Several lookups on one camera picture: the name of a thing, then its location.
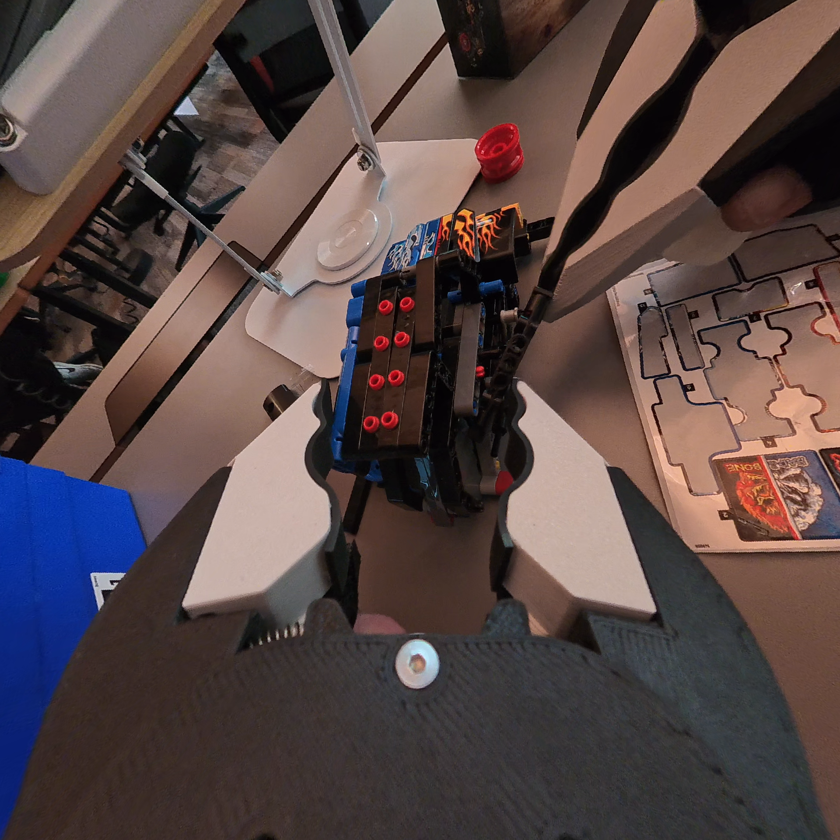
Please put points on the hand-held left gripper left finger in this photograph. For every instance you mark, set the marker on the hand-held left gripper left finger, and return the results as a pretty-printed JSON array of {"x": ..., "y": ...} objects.
[{"x": 262, "y": 525}]

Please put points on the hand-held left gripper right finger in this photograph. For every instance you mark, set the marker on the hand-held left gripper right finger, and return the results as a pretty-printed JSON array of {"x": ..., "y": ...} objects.
[{"x": 577, "y": 525}]

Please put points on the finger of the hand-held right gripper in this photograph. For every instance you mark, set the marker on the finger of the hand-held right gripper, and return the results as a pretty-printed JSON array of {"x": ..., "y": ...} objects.
[
  {"x": 656, "y": 210},
  {"x": 617, "y": 98}
]

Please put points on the black flame sticker brick panel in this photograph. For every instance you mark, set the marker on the black flame sticker brick panel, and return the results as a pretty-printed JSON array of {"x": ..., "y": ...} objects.
[{"x": 518, "y": 341}]

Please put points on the blue black toy brick truck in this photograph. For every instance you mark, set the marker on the blue black toy brick truck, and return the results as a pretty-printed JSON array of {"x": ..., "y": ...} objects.
[{"x": 394, "y": 367}]

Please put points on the person's right hand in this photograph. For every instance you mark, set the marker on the person's right hand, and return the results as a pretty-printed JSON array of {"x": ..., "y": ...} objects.
[{"x": 768, "y": 200}]

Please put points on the black brick beam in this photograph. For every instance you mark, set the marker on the black brick beam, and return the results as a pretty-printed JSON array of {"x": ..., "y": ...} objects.
[{"x": 354, "y": 505}]

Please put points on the black cylinder part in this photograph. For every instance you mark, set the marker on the black cylinder part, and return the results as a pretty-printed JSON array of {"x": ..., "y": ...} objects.
[{"x": 279, "y": 400}]

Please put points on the red wheel rim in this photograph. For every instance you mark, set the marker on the red wheel rim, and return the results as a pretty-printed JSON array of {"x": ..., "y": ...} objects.
[{"x": 500, "y": 152}]

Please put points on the brick set box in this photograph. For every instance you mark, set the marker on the brick set box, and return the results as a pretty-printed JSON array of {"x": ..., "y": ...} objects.
[{"x": 499, "y": 39}]

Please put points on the sticker sheet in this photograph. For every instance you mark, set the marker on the sticker sheet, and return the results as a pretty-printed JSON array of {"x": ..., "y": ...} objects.
[{"x": 722, "y": 407}]

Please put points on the blue storage bin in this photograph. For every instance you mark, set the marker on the blue storage bin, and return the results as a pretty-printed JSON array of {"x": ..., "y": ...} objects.
[{"x": 59, "y": 525}]

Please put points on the white book stand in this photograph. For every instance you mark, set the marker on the white book stand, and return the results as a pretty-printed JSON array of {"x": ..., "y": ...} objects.
[{"x": 420, "y": 177}]

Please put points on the grey sneaker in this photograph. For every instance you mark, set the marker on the grey sneaker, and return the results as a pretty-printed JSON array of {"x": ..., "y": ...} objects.
[{"x": 75, "y": 374}]

